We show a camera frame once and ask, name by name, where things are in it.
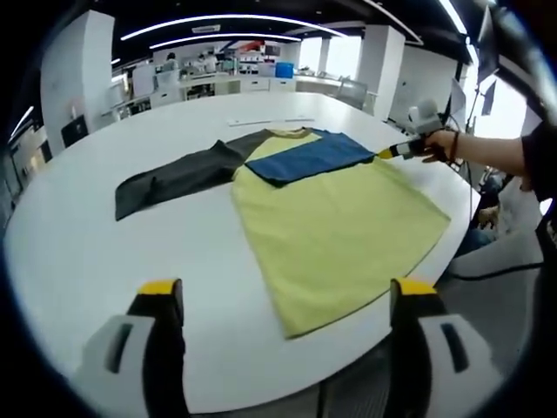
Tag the black cabinet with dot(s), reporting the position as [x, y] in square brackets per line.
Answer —
[75, 130]

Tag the white template outline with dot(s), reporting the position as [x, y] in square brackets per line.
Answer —
[270, 121]

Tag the short curved light strip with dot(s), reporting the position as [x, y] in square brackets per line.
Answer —
[226, 37]

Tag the narrow white pillar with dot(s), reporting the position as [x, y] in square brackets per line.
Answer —
[385, 74]

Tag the yellow blue grey garment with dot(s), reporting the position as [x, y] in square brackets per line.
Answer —
[330, 235]

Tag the long curved light strip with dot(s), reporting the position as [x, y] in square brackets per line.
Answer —
[243, 18]

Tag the person's right hand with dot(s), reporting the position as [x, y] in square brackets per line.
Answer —
[439, 146]

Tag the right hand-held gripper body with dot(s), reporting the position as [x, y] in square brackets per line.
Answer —
[426, 115]

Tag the blue crate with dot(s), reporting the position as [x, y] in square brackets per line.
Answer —
[285, 70]

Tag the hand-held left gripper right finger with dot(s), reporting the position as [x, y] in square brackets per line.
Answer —
[426, 361]

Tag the grey mesh chair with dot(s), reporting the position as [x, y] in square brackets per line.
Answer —
[352, 93]

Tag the white counter cabinets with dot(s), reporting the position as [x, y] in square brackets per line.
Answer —
[235, 85]

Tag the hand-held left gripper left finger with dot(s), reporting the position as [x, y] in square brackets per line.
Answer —
[143, 361]

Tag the wide white pillar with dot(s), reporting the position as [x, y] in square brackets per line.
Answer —
[74, 65]

